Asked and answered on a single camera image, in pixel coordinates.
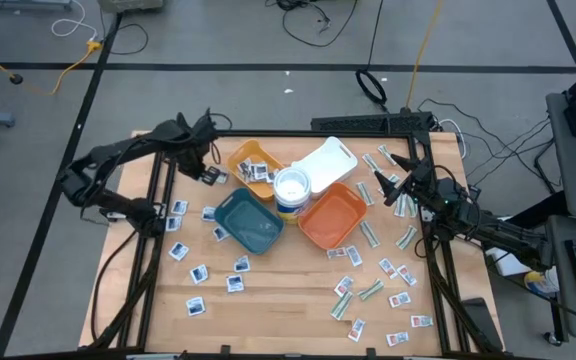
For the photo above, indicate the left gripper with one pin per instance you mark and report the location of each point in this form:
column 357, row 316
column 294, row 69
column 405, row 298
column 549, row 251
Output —
column 195, row 157

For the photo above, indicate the orange plastic bin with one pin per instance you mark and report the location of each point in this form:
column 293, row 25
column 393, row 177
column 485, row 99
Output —
column 333, row 217

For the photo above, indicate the small black floor disc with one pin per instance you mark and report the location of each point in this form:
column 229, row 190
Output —
column 16, row 78

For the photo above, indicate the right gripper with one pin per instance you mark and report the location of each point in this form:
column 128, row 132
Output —
column 425, row 185

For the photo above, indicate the white box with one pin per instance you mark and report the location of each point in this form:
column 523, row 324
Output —
column 508, row 265

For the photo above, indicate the yellow plastic bin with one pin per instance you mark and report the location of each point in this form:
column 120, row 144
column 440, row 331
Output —
column 248, row 152

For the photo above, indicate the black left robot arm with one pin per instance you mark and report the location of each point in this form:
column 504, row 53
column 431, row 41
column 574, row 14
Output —
column 118, row 147

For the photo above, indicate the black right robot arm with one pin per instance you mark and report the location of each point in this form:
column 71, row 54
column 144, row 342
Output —
column 493, row 230

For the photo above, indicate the grey bench foot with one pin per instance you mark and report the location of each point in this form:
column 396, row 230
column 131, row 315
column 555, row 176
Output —
column 28, row 4

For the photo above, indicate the white packet dark print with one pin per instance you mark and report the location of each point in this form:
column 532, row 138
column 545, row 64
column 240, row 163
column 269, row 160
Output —
column 270, row 176
column 259, row 171
column 243, row 167

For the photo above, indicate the grey computer dolly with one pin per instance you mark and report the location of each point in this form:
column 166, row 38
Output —
column 130, row 5

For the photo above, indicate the desk caster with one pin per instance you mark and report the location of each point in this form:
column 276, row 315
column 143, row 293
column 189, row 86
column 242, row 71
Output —
column 550, row 338

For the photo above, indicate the teal plastic bin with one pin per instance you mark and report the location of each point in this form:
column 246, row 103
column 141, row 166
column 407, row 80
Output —
column 248, row 222

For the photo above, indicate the black stand foot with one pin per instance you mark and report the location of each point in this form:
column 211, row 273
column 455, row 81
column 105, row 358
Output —
column 480, row 320

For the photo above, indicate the disinfecting wipes canister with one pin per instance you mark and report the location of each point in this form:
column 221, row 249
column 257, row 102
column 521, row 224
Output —
column 292, row 189

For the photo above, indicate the white plastic bin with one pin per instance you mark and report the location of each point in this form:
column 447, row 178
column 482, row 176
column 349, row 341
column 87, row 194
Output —
column 325, row 165

